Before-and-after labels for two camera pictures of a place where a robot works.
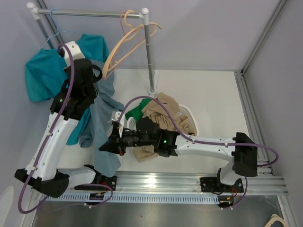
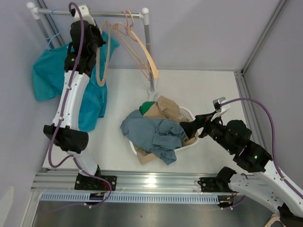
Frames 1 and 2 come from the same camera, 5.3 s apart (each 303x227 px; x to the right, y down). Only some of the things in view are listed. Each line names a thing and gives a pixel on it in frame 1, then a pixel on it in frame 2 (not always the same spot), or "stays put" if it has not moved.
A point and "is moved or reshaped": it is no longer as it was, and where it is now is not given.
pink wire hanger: (107, 75) → (129, 21)
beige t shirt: (164, 112) stays put
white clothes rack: (144, 15) stays put
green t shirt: (137, 112) → (145, 106)
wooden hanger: (111, 53) → (101, 84)
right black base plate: (215, 185) stays put
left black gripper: (95, 77) → (95, 30)
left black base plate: (100, 182) stays put
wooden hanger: (106, 70) → (138, 46)
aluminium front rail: (264, 182) stays put
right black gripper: (112, 144) → (190, 127)
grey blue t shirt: (102, 108) is moved or reshaped
